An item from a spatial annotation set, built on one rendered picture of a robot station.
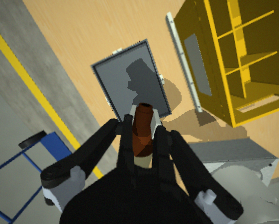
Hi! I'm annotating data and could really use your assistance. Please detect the yellow plastic crate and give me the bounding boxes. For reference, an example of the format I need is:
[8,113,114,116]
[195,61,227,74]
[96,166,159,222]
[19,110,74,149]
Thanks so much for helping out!
[173,0,279,128]

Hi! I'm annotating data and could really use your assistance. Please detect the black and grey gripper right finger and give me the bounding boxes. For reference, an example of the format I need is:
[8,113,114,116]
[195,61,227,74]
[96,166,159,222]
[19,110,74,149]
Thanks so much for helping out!
[151,109,244,224]

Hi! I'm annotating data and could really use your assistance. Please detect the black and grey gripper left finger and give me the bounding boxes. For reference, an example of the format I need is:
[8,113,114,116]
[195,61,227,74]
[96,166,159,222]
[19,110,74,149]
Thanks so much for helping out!
[40,105,136,213]

